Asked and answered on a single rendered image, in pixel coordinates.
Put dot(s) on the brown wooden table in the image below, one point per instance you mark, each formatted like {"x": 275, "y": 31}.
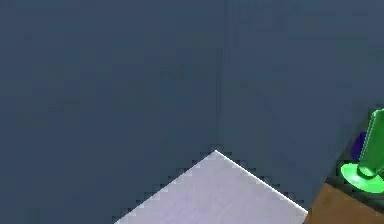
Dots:
{"x": 343, "y": 208}

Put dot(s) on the green lamp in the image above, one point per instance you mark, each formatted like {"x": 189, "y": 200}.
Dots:
{"x": 373, "y": 150}

